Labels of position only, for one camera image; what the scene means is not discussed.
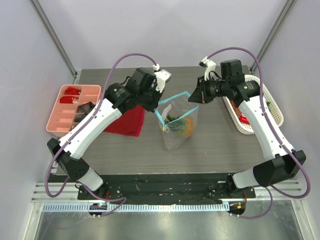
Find clear zip top bag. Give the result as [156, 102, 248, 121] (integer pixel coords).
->
[154, 91, 199, 150]

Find toy pineapple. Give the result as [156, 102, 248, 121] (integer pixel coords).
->
[164, 114, 195, 137]

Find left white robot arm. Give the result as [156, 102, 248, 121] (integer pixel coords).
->
[47, 67, 171, 200]

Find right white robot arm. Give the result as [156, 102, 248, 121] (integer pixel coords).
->
[188, 57, 306, 198]

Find red folded cloth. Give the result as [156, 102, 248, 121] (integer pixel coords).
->
[104, 106, 145, 137]

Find red toy grapes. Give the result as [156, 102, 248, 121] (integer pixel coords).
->
[229, 100, 242, 115]

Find red toy chili pepper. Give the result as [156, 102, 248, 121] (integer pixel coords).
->
[238, 115, 250, 125]

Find dark wrapped item in tray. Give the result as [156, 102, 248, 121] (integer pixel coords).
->
[77, 101, 96, 114]

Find pink compartment tray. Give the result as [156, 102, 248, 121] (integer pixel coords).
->
[46, 84, 102, 138]

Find red item in tray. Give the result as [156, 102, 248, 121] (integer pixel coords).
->
[64, 86, 81, 96]
[59, 95, 79, 104]

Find white plastic basket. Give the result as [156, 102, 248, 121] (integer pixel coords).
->
[222, 74, 284, 136]

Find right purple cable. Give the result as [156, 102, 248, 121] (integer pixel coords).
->
[205, 47, 311, 220]

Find purple cable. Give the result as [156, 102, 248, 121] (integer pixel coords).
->
[205, 47, 311, 220]
[44, 52, 159, 217]

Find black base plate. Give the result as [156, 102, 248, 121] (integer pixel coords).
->
[77, 173, 256, 206]

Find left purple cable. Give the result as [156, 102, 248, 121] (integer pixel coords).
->
[44, 52, 159, 217]

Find white slotted cable duct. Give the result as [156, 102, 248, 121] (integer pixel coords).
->
[42, 201, 230, 213]

